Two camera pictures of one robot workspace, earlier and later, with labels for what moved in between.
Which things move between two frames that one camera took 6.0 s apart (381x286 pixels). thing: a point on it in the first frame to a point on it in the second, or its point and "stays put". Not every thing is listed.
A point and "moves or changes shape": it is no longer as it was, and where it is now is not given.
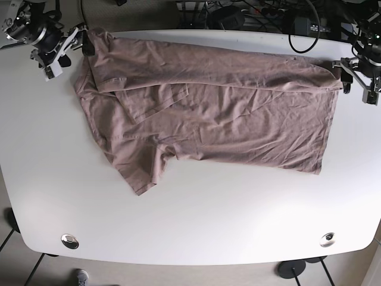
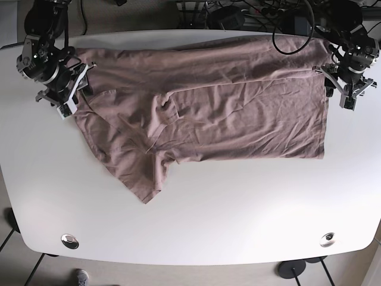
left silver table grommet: (69, 241) stays put
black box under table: (231, 17) stays put
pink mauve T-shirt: (149, 101) moves or changes shape
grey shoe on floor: (83, 277) stays put
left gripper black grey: (53, 45) to (64, 84)
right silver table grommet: (328, 240) stays put
